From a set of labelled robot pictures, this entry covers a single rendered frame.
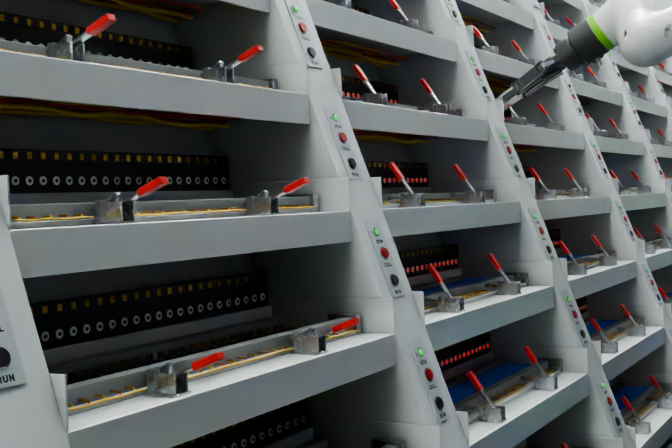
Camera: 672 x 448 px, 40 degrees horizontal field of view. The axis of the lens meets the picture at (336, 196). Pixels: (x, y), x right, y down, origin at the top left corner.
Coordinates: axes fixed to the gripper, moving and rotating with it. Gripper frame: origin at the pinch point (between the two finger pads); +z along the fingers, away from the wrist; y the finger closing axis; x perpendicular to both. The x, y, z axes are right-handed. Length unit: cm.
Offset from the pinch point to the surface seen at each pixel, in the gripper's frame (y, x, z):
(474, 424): -74, -62, 12
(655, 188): 114, -24, 4
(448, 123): -45.7, -9.8, -0.2
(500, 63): 0.3, 8.4, -3.3
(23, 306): -157, -34, 3
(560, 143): 23.5, -11.4, 0.4
